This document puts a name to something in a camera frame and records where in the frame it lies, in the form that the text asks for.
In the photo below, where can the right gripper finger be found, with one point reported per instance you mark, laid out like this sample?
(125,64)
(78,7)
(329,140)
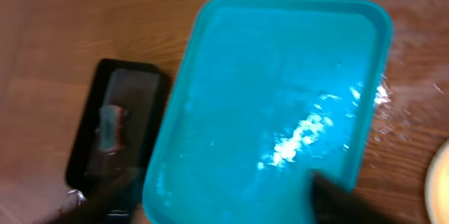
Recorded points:
(334,205)

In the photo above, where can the yellow-green plate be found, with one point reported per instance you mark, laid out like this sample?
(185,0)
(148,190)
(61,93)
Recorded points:
(436,187)

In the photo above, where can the teal plastic tray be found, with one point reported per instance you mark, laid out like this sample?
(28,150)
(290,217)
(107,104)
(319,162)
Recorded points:
(268,92)

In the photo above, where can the black plastic tray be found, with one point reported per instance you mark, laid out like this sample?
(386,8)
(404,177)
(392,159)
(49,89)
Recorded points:
(112,183)

